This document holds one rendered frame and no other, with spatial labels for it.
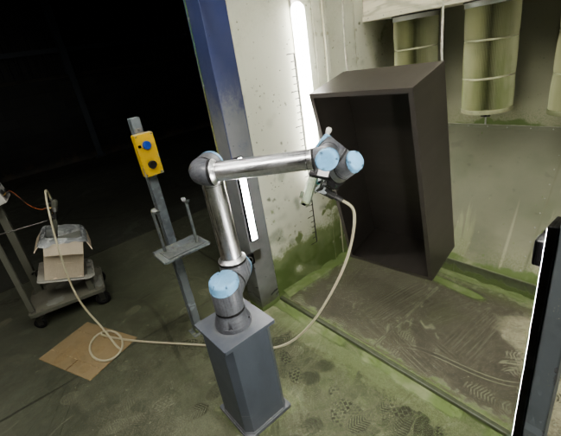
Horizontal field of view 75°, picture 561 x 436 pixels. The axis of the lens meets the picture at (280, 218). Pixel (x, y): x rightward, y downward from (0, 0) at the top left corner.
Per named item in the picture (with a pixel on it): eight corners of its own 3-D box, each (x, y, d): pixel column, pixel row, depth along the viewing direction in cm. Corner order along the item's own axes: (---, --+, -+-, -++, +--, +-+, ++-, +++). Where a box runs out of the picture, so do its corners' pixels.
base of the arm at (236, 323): (228, 341, 177) (224, 324, 173) (208, 323, 191) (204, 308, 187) (258, 320, 188) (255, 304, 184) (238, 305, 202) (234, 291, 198)
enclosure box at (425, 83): (374, 227, 283) (343, 71, 221) (455, 246, 243) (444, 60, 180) (349, 256, 265) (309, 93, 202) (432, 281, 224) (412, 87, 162)
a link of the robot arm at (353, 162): (352, 144, 158) (369, 158, 160) (337, 156, 169) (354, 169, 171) (342, 159, 154) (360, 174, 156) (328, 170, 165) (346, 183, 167)
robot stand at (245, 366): (249, 443, 196) (224, 353, 170) (219, 408, 219) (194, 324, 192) (291, 406, 213) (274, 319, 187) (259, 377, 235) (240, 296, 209)
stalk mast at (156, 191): (200, 326, 290) (136, 116, 223) (203, 330, 285) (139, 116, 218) (193, 330, 287) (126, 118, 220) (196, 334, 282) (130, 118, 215)
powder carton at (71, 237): (37, 259, 344) (35, 220, 334) (89, 256, 366) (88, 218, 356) (35, 285, 300) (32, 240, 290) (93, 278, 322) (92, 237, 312)
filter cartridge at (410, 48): (438, 114, 323) (441, 8, 287) (439, 125, 293) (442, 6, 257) (395, 118, 336) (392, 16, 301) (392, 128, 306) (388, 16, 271)
